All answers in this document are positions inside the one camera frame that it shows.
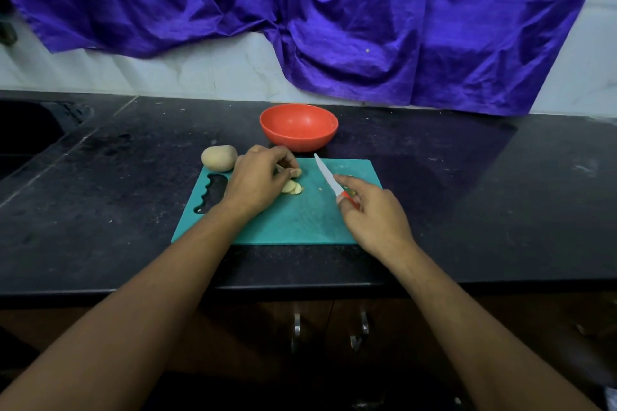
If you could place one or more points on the orange bowl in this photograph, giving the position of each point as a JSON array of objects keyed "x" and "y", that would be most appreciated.
[{"x": 299, "y": 125}]

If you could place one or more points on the person's left hand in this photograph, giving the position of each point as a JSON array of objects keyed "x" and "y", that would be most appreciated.
[{"x": 253, "y": 182}]

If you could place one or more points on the person's right forearm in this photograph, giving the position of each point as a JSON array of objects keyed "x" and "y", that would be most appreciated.
[{"x": 492, "y": 348}]

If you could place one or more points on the person's right hand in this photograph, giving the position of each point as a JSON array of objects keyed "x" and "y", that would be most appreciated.
[{"x": 378, "y": 223}]

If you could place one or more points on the teal plastic cutting board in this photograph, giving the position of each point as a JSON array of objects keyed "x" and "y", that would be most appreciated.
[{"x": 299, "y": 218}]

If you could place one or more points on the whole brown potato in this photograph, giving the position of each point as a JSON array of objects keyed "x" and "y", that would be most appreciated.
[{"x": 219, "y": 158}]

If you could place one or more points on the person's left forearm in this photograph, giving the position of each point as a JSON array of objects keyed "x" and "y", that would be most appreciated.
[{"x": 116, "y": 329}]

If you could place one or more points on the dark kitchen sink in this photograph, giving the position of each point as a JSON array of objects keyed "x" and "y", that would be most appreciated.
[{"x": 29, "y": 136}]

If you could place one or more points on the metal faucet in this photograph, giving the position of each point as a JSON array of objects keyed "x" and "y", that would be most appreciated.
[{"x": 7, "y": 32}]

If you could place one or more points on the purple cloth curtain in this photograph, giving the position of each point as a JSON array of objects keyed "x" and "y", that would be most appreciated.
[{"x": 386, "y": 11}]

